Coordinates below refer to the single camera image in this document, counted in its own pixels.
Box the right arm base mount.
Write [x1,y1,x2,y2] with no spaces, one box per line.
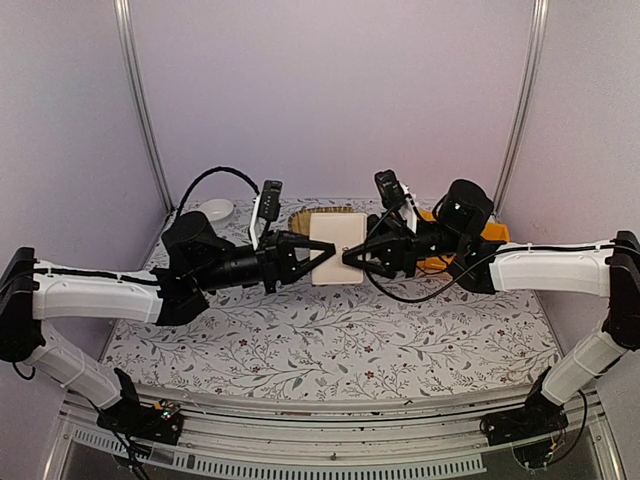
[479,386,569,446]

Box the aluminium frame post right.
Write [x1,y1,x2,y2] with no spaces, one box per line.
[494,0,550,215]

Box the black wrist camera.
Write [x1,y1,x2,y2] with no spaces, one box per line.
[374,169,418,233]
[249,180,283,250]

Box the yellow bin left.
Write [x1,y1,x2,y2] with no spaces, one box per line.
[417,210,454,274]

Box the aluminium front rail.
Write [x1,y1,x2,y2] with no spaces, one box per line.
[42,384,626,480]

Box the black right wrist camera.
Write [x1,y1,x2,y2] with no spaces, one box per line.
[374,169,418,233]

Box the yellow bin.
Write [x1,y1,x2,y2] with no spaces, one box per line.
[481,223,510,243]
[417,210,454,274]

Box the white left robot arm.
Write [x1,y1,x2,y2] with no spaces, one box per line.
[1,211,336,409]

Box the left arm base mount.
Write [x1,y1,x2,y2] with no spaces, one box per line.
[97,368,184,446]

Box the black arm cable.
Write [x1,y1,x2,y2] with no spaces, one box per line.
[177,166,264,216]
[360,209,496,304]

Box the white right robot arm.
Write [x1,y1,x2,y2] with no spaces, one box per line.
[342,170,639,408]

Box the small white bowl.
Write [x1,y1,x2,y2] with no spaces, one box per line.
[198,199,234,222]

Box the floral patterned table mat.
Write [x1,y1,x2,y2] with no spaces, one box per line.
[102,197,561,401]

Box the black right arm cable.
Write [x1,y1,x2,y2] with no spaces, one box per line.
[360,209,496,304]

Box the aluminium frame post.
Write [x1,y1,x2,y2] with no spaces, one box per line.
[494,0,550,215]
[113,0,174,213]

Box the yellow bin right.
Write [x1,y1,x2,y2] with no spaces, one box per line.
[481,223,510,243]

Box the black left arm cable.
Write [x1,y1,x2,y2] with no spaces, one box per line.
[177,166,264,216]

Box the aluminium frame post left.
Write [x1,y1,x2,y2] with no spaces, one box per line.
[113,0,174,213]

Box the woven bamboo tray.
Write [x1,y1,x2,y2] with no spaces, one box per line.
[288,206,354,236]

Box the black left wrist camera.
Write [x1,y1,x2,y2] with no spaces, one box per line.
[249,180,283,250]

